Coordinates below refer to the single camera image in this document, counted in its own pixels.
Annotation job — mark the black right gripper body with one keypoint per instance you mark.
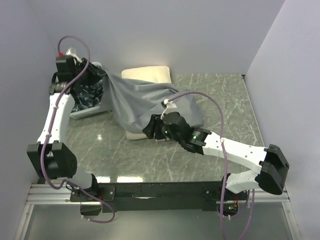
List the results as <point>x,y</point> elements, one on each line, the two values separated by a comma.
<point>166,132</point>

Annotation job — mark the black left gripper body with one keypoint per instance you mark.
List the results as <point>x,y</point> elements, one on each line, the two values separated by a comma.
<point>86,77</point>

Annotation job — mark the grey pillowcase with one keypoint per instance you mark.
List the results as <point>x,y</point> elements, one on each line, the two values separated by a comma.
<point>134,101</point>

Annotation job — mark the cream pillow with bear print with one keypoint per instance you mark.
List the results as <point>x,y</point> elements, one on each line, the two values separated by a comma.
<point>147,73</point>

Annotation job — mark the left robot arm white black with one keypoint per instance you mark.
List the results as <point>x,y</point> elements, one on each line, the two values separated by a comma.
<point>51,158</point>

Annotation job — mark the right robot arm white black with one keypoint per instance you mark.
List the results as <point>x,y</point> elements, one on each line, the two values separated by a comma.
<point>267,166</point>

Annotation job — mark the dark patterned cloth in basket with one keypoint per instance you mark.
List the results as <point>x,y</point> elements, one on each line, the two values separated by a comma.
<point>88,96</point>

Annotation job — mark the white plastic basket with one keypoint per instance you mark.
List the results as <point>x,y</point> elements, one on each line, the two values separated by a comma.
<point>87,112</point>

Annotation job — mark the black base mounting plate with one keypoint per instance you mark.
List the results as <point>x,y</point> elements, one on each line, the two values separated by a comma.
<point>156,196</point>

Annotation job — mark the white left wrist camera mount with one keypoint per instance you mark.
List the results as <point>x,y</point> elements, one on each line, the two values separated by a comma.
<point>71,52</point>

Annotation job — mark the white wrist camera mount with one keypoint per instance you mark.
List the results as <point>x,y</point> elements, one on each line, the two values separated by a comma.
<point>71,52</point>
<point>169,107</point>

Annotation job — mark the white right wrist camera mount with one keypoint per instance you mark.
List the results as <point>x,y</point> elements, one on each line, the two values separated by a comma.
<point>169,107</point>

